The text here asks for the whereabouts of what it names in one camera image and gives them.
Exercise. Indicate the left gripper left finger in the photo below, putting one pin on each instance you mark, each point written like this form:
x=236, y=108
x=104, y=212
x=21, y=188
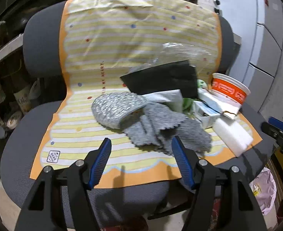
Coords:
x=43, y=208

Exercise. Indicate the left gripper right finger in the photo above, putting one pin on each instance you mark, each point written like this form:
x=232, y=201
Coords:
x=239, y=209

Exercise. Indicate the white foam block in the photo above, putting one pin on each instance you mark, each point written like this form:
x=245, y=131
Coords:
x=233, y=135

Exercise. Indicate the orange white paper bowl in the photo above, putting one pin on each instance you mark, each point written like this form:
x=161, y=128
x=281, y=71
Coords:
x=228, y=87

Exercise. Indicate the white blue milk carton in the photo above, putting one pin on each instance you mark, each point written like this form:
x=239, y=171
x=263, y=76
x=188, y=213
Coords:
x=204, y=114

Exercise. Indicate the green tea bottle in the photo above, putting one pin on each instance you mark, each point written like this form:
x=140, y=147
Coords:
x=188, y=102

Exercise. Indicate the black plastic tray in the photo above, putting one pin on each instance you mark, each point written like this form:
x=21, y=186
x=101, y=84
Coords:
x=172, y=76

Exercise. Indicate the grey rag cloth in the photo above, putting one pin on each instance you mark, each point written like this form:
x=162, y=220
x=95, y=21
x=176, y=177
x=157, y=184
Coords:
x=149, y=123

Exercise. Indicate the clear plastic clamshell container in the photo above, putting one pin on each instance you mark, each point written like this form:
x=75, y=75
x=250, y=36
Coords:
x=180, y=52

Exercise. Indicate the white refrigerator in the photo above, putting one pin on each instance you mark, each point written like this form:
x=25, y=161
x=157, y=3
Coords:
x=259, y=23

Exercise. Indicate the yellow striped orange-edged cloth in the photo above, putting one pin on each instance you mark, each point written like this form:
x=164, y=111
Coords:
x=99, y=41

